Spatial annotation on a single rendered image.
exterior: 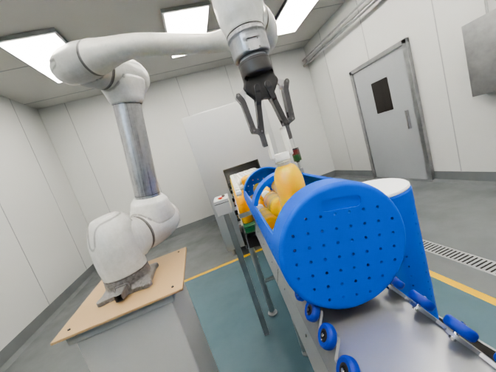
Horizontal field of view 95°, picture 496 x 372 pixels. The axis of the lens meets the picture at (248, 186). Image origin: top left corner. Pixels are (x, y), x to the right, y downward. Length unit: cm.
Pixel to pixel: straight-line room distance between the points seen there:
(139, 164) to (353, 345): 87
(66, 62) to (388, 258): 99
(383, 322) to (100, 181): 561
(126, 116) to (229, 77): 504
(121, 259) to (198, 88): 513
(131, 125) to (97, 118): 492
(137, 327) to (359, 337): 65
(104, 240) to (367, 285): 78
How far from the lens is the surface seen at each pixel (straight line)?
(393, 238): 59
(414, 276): 116
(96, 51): 85
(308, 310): 60
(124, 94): 100
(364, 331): 60
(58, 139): 613
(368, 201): 53
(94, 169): 585
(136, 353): 98
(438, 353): 58
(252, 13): 60
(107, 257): 92
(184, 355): 98
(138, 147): 100
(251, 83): 58
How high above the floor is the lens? 135
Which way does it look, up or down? 8 degrees down
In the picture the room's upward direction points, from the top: 18 degrees counter-clockwise
